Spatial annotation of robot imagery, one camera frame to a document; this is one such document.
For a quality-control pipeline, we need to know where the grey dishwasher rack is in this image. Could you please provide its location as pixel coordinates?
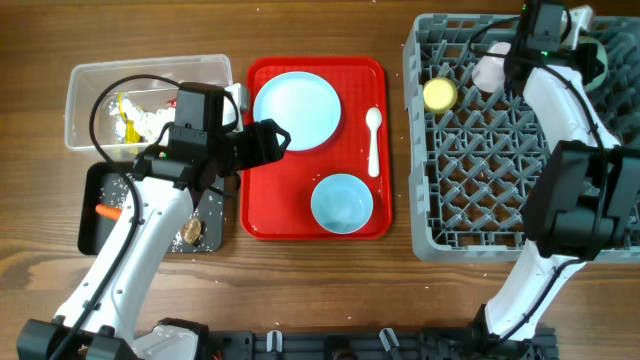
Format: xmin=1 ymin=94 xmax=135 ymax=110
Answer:
xmin=403 ymin=12 xmax=640 ymax=265

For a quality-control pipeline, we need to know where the brown mushroom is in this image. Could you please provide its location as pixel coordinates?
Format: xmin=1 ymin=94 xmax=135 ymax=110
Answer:
xmin=180 ymin=217 xmax=202 ymax=244

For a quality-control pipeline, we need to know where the white plastic spoon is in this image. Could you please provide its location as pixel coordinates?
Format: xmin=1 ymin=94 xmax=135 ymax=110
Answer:
xmin=365 ymin=107 xmax=382 ymax=178

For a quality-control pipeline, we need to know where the orange carrot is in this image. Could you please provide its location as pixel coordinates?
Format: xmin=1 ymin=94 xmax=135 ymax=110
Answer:
xmin=95 ymin=204 xmax=122 ymax=221

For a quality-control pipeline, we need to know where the light blue plate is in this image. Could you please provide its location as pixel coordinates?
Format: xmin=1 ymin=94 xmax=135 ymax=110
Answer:
xmin=253 ymin=71 xmax=342 ymax=152

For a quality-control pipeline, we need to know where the pink plastic cup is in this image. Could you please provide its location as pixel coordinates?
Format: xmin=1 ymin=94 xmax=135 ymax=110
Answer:
xmin=472 ymin=56 xmax=505 ymax=93

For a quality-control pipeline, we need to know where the yellow plastic cup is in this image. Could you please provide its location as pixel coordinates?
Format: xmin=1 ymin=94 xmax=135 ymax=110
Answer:
xmin=422 ymin=77 xmax=458 ymax=114

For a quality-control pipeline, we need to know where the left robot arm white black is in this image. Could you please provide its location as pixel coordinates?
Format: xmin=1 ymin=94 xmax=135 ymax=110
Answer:
xmin=17 ymin=82 xmax=291 ymax=359

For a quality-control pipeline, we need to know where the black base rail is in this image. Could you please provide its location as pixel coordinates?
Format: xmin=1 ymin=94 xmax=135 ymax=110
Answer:
xmin=200 ymin=328 xmax=560 ymax=360

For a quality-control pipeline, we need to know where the light blue bowl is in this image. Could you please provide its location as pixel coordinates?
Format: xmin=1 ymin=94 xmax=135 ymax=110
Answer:
xmin=310 ymin=173 xmax=374 ymax=235

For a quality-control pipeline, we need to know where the green bowl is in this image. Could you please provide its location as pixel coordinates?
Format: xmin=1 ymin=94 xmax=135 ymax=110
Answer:
xmin=579 ymin=36 xmax=609 ymax=92

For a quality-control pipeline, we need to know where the white rice pile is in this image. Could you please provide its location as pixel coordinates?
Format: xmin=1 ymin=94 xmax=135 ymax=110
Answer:
xmin=96 ymin=173 xmax=224 ymax=253

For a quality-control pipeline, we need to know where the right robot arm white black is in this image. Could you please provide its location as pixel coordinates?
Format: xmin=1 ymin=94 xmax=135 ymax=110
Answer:
xmin=464 ymin=1 xmax=639 ymax=358

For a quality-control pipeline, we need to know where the white napkin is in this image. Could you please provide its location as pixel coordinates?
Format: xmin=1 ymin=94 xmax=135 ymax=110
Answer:
xmin=119 ymin=98 xmax=176 ymax=142

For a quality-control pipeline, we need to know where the red plastic tray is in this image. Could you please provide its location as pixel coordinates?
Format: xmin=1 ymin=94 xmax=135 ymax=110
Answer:
xmin=240 ymin=56 xmax=393 ymax=241

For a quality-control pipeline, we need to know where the yellow foil wrapper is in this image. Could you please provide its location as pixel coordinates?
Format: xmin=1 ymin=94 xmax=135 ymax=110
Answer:
xmin=116 ymin=93 xmax=141 ymax=144

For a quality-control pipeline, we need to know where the clear plastic bin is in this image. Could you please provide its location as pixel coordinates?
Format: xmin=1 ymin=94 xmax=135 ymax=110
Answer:
xmin=64 ymin=54 xmax=233 ymax=160

